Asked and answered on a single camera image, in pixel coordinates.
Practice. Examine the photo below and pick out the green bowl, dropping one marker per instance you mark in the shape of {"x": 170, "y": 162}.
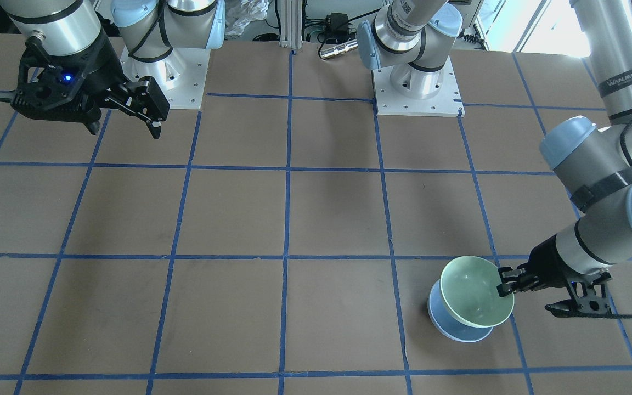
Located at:
{"x": 469, "y": 290}

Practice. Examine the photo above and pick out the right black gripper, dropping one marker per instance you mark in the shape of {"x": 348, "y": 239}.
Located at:
{"x": 102, "y": 67}

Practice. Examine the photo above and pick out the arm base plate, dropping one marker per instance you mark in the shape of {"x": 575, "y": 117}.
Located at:
{"x": 181, "y": 75}
{"x": 404, "y": 91}

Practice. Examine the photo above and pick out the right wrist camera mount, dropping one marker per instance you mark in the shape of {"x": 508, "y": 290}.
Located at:
{"x": 52, "y": 91}

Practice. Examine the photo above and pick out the black power adapter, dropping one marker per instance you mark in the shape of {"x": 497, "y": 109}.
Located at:
{"x": 337, "y": 25}

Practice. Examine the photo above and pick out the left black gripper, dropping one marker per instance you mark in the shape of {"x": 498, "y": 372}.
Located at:
{"x": 545, "y": 263}

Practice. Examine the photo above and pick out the metallic cylinder tool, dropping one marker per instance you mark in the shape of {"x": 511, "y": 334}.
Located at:
{"x": 338, "y": 49}

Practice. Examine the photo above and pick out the aluminium frame post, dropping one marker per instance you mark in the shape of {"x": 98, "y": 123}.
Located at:
{"x": 290, "y": 24}

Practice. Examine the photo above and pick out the blue bowl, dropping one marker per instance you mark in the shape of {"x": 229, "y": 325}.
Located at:
{"x": 448, "y": 325}

